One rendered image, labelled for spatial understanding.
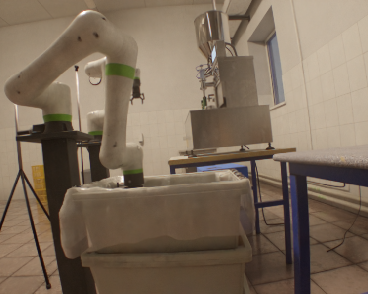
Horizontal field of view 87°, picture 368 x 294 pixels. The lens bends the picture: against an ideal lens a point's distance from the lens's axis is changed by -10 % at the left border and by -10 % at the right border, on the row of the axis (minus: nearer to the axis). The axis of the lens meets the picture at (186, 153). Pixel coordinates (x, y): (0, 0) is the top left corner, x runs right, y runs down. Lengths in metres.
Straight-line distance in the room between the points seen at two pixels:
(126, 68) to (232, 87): 0.74
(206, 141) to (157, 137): 3.96
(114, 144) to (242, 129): 0.76
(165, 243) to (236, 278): 0.27
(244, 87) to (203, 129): 0.39
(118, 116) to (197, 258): 0.58
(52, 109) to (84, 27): 0.44
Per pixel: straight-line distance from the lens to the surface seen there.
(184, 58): 5.64
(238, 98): 1.40
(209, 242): 0.77
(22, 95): 1.01
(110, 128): 0.86
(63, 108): 1.09
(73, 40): 0.81
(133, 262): 0.80
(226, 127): 1.28
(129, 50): 0.90
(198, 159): 1.16
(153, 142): 5.16
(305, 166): 0.68
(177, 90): 5.36
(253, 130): 1.33
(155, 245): 0.80
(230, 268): 0.80
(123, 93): 0.86
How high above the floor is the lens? 0.79
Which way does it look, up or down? 1 degrees down
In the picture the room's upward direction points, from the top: 6 degrees counter-clockwise
